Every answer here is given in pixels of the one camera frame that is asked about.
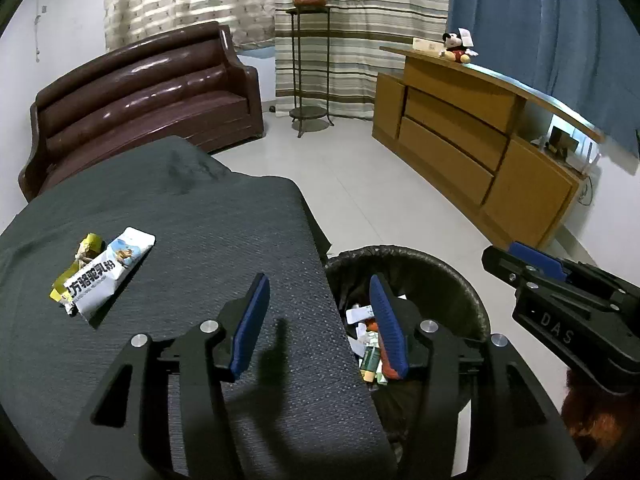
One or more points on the brown leather sofa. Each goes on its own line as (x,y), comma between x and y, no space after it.
(140,100)

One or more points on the mouse plush toy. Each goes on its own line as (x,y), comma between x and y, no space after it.
(457,50)

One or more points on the yellow wrapper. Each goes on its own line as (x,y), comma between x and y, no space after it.
(90,245)

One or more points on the orange plastic scrap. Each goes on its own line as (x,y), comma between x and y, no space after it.
(372,325)

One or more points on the white printed pouch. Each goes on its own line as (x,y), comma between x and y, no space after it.
(100,280)

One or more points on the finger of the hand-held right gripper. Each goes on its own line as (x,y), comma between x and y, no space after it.
(540,260)
(505,265)

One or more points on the metal plant stand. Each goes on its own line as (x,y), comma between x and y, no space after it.
(307,114)

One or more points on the white router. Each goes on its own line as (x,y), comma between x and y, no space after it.
(589,160)

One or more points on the wooden cabinet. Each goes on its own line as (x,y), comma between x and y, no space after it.
(450,150)

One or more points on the blue curtain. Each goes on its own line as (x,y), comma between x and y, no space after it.
(550,35)

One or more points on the black bag-lined trash bin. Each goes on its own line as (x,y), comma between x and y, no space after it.
(450,280)

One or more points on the striped curtain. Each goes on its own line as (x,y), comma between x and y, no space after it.
(375,20)

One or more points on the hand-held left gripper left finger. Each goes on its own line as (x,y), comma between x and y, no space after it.
(252,320)

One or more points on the small cardboard box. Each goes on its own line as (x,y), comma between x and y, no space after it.
(427,46)

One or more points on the person's right forearm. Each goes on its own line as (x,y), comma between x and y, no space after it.
(600,420)

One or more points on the small brown frame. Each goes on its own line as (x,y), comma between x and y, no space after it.
(559,142)

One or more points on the beige patterned curtain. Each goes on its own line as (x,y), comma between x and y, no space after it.
(175,0)

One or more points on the dark grey tablecloth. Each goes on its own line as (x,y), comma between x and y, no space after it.
(200,220)

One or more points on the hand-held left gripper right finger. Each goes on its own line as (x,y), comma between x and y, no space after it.
(387,330)

